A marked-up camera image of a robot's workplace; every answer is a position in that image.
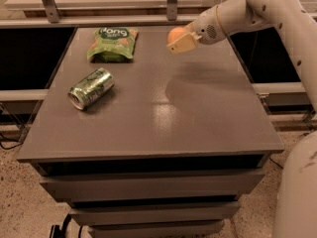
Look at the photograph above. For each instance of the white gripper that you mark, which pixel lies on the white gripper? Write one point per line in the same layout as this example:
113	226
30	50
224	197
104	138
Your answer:
206	26

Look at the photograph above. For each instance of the orange fruit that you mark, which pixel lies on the orange fruit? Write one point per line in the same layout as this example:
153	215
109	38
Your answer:
175	33

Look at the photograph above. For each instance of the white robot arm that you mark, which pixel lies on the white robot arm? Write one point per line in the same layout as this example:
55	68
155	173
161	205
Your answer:
296	209

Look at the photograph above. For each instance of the green snack bag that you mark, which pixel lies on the green snack bag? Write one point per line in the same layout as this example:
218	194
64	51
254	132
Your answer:
113	44

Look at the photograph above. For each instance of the grey drawer cabinet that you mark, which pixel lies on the grey drawer cabinet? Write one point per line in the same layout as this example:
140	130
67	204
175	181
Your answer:
168	150

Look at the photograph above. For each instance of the green soda can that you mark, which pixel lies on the green soda can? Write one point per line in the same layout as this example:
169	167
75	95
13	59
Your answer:
91	88

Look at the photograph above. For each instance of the metal railing frame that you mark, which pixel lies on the metal railing frame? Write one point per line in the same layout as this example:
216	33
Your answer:
132	7

